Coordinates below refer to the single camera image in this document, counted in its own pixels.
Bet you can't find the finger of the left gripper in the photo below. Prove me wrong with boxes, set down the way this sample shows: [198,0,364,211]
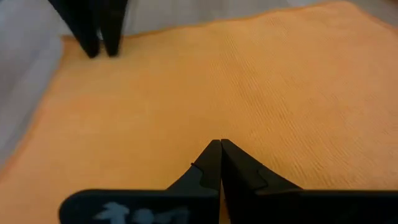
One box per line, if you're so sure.
[99,0,129,57]
[48,0,102,58]

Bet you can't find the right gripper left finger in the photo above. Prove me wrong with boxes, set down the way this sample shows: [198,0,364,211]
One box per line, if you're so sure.
[58,139,221,224]

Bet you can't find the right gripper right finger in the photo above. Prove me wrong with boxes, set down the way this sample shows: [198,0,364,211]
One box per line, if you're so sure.
[221,138,398,224]

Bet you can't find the orange microfiber towel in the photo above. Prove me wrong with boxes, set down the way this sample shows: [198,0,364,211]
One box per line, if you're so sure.
[0,0,398,224]

